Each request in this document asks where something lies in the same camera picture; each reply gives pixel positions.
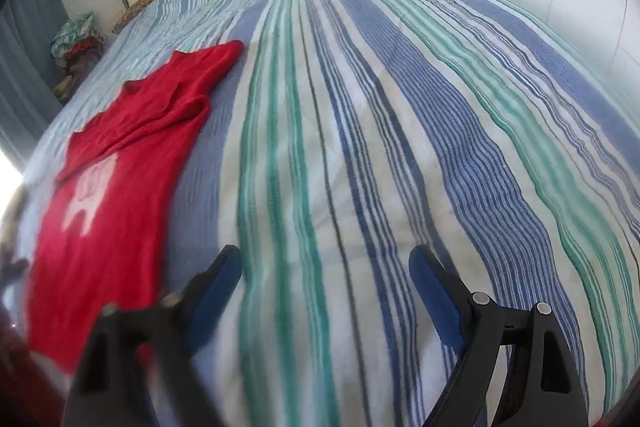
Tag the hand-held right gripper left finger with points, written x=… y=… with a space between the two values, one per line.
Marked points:
x=216 y=292

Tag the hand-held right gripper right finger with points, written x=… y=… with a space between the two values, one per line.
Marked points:
x=434 y=292

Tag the red sweater with white rabbit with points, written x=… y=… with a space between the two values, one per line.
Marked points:
x=125 y=167

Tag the pile of colourful clothes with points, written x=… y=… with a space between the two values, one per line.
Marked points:
x=75 y=42

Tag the blue green striped bedspread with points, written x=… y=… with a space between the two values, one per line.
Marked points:
x=375 y=132

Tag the blue curtain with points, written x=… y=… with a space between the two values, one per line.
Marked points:
x=25 y=57

